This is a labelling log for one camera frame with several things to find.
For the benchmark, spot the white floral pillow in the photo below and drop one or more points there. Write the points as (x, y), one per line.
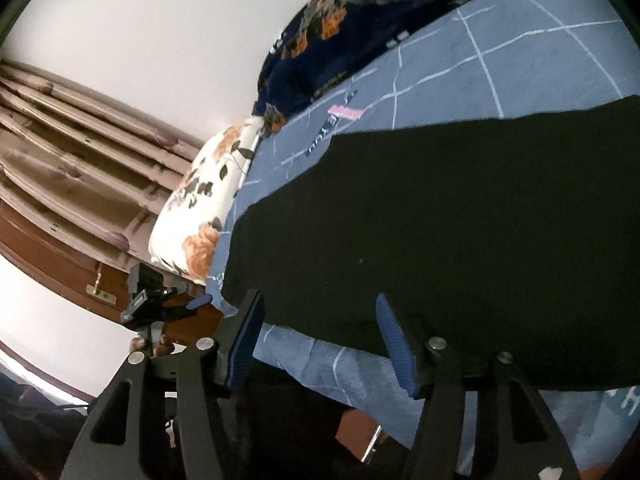
(200, 210)

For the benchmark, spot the wooden bed side rail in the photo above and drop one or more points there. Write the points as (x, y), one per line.
(357, 432)

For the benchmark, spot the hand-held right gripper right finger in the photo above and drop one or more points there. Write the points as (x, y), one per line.
(395, 345)

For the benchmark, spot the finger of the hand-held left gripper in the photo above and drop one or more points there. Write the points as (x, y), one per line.
(200, 302)

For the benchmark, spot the blue checked bedsheet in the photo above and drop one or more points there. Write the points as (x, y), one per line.
(525, 60)

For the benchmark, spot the person's dark clothing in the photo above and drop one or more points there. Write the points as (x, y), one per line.
(30, 430)

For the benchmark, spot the brown wooden bed frame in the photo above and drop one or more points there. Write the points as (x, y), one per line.
(50, 255)

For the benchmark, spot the black pants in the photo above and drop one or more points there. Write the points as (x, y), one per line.
(425, 210)

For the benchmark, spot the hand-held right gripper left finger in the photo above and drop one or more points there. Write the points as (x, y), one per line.
(245, 345)

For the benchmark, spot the navy dog print blanket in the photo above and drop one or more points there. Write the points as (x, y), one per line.
(325, 60)

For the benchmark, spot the beige floral curtain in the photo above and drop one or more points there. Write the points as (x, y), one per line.
(75, 160)

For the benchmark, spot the person's left hand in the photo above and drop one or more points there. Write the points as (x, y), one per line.
(164, 347)

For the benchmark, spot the small metal bracket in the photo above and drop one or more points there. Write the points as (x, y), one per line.
(100, 292)

